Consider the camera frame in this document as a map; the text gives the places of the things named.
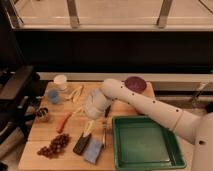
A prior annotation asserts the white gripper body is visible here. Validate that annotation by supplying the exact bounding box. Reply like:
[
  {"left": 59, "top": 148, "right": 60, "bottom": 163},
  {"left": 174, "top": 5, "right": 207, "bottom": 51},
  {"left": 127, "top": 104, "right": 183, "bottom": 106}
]
[{"left": 83, "top": 89, "right": 112, "bottom": 120}]

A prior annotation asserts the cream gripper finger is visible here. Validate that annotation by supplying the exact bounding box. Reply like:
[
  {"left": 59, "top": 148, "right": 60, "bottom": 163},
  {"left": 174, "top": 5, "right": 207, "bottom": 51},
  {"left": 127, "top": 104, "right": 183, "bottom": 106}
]
[
  {"left": 70, "top": 107, "right": 83, "bottom": 116},
  {"left": 83, "top": 120, "right": 95, "bottom": 137}
]

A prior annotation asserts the dark red grape bunch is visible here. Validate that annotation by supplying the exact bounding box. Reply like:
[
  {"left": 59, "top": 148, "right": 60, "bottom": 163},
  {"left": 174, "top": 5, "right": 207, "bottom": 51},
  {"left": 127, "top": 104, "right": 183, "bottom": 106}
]
[{"left": 37, "top": 134, "right": 70, "bottom": 158}]

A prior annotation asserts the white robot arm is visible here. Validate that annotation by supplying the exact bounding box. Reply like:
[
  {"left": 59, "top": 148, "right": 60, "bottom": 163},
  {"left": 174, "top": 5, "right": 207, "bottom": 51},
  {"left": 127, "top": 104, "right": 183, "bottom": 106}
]
[{"left": 82, "top": 79, "right": 213, "bottom": 171}]

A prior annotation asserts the blue plastic cup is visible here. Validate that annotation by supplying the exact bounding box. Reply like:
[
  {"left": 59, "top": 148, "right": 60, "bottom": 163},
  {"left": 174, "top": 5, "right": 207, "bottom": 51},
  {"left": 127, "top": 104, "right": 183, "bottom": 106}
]
[{"left": 47, "top": 89, "right": 60, "bottom": 104}]

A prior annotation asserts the white paper cup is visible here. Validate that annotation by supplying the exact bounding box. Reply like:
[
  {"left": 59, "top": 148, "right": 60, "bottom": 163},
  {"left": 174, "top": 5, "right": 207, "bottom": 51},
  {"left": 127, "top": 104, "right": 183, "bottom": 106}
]
[{"left": 53, "top": 75, "right": 67, "bottom": 91}]

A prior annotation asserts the peeled banana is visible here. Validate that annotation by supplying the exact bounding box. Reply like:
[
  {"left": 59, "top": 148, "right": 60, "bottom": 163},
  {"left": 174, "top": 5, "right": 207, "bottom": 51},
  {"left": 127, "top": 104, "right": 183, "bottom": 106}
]
[{"left": 65, "top": 85, "right": 84, "bottom": 103}]

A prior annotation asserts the black rectangular block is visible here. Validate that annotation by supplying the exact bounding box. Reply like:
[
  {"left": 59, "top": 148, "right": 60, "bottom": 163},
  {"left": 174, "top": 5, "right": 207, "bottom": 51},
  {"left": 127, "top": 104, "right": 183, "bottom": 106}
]
[{"left": 73, "top": 134, "right": 91, "bottom": 155}]

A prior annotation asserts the blue sponge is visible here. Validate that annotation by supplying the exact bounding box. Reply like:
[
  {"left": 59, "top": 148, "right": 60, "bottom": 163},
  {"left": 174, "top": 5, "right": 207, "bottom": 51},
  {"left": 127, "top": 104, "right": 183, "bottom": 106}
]
[{"left": 84, "top": 139, "right": 102, "bottom": 164}]

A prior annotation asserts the wooden cutting board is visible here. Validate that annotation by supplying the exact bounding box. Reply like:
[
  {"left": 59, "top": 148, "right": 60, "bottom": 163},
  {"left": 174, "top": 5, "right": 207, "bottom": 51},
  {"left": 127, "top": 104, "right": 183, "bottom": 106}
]
[{"left": 18, "top": 82, "right": 138, "bottom": 171}]

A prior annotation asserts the purple bowl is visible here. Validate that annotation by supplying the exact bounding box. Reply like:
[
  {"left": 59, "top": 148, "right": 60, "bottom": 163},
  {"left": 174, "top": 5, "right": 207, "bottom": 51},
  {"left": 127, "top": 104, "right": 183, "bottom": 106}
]
[{"left": 124, "top": 77, "right": 147, "bottom": 93}]

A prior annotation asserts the green plastic tray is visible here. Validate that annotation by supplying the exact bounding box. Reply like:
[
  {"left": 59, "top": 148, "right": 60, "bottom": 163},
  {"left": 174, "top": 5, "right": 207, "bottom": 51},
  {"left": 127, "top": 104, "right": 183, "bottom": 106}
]
[{"left": 112, "top": 116, "right": 186, "bottom": 171}]

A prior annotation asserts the black stand left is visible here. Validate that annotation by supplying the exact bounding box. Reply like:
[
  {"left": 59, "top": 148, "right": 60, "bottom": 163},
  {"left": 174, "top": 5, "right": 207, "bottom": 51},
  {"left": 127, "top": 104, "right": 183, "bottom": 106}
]
[{"left": 0, "top": 65, "right": 44, "bottom": 145}]

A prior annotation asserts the black handled fork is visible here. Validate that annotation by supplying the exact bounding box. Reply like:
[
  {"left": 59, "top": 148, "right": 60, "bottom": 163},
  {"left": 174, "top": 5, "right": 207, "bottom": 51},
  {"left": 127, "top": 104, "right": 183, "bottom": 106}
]
[{"left": 102, "top": 106, "right": 111, "bottom": 148}]

